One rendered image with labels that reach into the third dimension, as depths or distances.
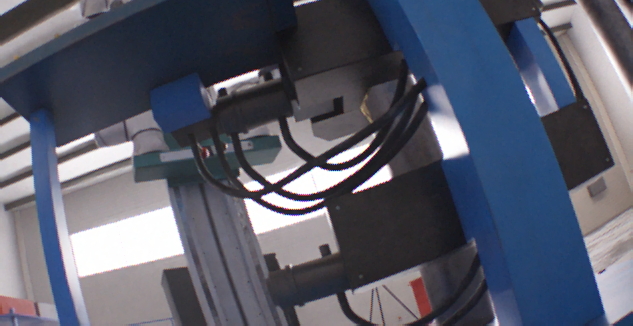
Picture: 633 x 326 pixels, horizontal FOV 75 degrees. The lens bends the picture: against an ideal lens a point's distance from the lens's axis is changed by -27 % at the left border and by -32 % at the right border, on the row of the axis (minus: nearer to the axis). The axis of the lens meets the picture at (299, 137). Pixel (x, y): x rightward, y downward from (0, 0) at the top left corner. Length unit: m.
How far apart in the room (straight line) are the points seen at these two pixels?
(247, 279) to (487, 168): 1.62
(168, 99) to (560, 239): 0.97
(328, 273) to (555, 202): 0.59
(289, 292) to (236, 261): 1.15
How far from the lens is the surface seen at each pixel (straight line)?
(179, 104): 1.31
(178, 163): 2.26
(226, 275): 2.36
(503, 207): 0.91
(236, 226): 2.40
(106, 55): 1.20
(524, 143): 0.96
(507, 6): 1.42
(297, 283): 1.25
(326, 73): 1.24
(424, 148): 1.79
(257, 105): 1.39
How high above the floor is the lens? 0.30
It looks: 23 degrees up
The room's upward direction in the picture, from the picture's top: 19 degrees counter-clockwise
